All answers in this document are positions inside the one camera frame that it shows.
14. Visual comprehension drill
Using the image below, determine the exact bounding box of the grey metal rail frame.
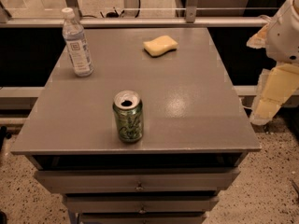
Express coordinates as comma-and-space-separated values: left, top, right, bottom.
0, 0, 284, 28

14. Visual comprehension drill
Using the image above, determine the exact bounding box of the clear plastic water bottle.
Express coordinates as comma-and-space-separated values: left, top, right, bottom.
62, 7, 93, 77

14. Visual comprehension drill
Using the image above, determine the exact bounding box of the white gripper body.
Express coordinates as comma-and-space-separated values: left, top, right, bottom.
266, 0, 299, 63

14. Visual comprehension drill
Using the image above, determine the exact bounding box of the grey drawer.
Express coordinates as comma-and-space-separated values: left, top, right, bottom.
35, 168, 240, 194
80, 213, 206, 224
64, 193, 219, 214

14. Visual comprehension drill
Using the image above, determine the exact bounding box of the bottom grey drawer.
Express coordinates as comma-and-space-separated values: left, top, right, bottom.
80, 213, 206, 224

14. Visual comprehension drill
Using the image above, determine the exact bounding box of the top grey drawer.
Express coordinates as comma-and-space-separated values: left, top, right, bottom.
35, 168, 240, 194

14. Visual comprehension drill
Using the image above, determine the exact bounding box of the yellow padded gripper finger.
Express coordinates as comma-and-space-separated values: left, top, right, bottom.
249, 63, 299, 125
247, 24, 268, 49

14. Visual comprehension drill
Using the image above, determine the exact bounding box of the green soda can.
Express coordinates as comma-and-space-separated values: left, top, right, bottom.
113, 91, 143, 143

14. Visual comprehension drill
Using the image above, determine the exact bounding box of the grey drawer cabinet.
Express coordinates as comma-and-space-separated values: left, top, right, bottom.
12, 28, 260, 224

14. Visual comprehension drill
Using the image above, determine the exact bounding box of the yellow sponge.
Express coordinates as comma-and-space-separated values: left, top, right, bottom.
143, 35, 178, 57

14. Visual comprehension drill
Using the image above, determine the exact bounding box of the middle grey drawer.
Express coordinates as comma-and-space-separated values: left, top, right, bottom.
64, 193, 219, 214

